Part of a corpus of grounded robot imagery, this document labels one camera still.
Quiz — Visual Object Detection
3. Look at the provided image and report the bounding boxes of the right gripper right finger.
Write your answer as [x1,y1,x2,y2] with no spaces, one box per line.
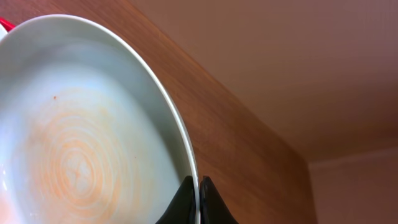
[200,176,238,224]

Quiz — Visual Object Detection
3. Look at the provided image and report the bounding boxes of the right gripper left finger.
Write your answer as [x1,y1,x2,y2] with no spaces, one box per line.
[156,176,196,224]

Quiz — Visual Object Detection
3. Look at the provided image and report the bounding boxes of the light blue plate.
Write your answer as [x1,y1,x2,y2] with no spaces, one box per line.
[1,14,200,223]

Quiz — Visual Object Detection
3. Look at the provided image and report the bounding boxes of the red plastic tray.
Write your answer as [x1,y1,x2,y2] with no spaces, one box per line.
[0,17,15,32]

